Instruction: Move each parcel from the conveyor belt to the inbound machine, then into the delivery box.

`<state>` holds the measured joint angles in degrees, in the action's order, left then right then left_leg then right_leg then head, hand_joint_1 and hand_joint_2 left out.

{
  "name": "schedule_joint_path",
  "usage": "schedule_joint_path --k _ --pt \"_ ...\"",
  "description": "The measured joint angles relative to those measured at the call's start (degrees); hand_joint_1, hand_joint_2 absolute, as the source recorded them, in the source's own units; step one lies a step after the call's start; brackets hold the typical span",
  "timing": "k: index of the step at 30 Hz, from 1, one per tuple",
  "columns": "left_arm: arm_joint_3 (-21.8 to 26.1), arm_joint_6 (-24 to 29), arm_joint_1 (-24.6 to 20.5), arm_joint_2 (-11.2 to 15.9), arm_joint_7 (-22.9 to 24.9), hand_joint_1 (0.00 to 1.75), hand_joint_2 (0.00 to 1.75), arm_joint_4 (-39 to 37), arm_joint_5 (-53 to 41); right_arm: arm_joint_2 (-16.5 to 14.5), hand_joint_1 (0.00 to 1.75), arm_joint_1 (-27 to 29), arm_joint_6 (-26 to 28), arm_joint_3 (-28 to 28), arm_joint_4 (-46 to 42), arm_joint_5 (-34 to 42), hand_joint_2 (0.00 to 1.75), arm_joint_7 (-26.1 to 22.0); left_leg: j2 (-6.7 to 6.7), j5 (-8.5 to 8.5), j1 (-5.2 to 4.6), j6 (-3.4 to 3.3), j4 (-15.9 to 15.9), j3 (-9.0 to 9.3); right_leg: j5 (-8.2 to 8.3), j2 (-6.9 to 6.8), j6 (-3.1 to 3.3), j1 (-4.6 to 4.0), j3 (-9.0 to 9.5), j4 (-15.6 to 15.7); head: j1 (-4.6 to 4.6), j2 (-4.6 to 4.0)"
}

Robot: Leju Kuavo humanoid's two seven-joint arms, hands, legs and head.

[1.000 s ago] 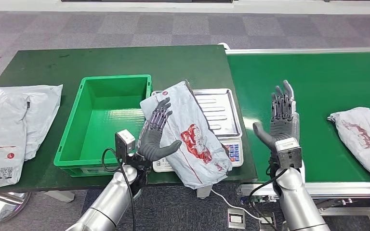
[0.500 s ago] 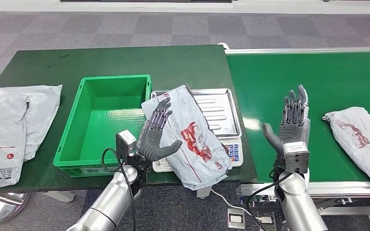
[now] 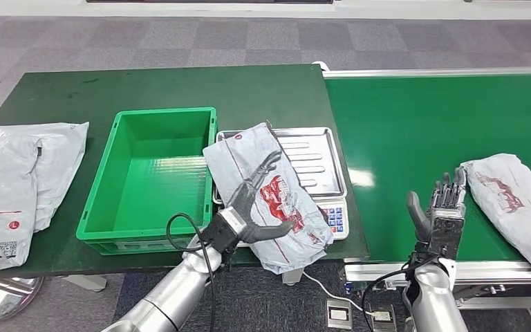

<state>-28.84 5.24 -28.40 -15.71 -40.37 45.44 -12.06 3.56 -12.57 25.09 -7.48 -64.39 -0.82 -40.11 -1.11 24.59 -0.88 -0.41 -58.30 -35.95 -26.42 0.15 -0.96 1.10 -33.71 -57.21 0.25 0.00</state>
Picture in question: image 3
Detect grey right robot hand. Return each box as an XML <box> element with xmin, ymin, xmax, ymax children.
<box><xmin>405</xmin><ymin>167</ymin><xmax>469</xmax><ymax>245</ymax></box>

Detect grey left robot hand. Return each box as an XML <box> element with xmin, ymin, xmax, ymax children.
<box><xmin>227</xmin><ymin>150</ymin><xmax>297</xmax><ymax>245</ymax></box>

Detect grey parcel, faded red print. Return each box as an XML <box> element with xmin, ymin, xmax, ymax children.
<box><xmin>460</xmin><ymin>153</ymin><xmax>531</xmax><ymax>276</ymax></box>

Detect plain grey parcel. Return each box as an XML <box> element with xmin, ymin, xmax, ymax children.
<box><xmin>0</xmin><ymin>122</ymin><xmax>90</xmax><ymax>232</ymax></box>

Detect grey parcel with QR code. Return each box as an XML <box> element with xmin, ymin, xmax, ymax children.
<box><xmin>0</xmin><ymin>127</ymin><xmax>44</xmax><ymax>275</ymax></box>

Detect white scale with steel tray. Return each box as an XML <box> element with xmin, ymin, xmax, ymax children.
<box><xmin>212</xmin><ymin>127</ymin><xmax>351</xmax><ymax>248</ymax></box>

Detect white table leg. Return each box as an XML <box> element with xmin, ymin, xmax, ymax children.
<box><xmin>281</xmin><ymin>268</ymin><xmax>306</xmax><ymax>286</ymax></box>

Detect green plastic crate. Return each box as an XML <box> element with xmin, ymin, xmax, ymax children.
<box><xmin>75</xmin><ymin>107</ymin><xmax>218</xmax><ymax>256</ymax></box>

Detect silver floor outlet with plug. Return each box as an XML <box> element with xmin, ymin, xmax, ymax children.
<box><xmin>369</xmin><ymin>302</ymin><xmax>398</xmax><ymax>332</ymax></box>

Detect white table foot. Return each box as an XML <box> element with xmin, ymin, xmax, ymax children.
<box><xmin>58</xmin><ymin>273</ymin><xmax>109</xmax><ymax>293</ymax></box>

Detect round chrome base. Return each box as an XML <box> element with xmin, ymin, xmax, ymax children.
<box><xmin>0</xmin><ymin>275</ymin><xmax>45</xmax><ymax>322</ymax></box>

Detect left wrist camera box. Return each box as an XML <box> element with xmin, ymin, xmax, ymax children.
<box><xmin>200</xmin><ymin>207</ymin><xmax>248</xmax><ymax>255</ymax></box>

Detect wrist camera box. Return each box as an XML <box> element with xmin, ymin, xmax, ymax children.
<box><xmin>429</xmin><ymin>207</ymin><xmax>467</xmax><ymax>261</ymax></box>
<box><xmin>200</xmin><ymin>207</ymin><xmax>248</xmax><ymax>255</ymax></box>

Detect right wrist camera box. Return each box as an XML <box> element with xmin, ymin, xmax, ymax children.
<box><xmin>429</xmin><ymin>207</ymin><xmax>467</xmax><ymax>261</ymax></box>

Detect green conveyor belt, aluminium frame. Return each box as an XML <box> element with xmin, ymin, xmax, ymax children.
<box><xmin>313</xmin><ymin>60</ymin><xmax>531</xmax><ymax>313</ymax></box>

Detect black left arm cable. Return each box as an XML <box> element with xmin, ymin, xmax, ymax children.
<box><xmin>165</xmin><ymin>212</ymin><xmax>217</xmax><ymax>332</ymax></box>

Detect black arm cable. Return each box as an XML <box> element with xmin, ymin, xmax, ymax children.
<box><xmin>360</xmin><ymin>263</ymin><xmax>436</xmax><ymax>332</ymax></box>
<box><xmin>165</xmin><ymin>212</ymin><xmax>217</xmax><ymax>332</ymax></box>

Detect white cable on floor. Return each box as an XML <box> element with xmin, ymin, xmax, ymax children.
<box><xmin>303</xmin><ymin>271</ymin><xmax>376</xmax><ymax>317</ymax></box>

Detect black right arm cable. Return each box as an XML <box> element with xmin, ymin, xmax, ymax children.
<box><xmin>360</xmin><ymin>263</ymin><xmax>436</xmax><ymax>332</ymax></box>

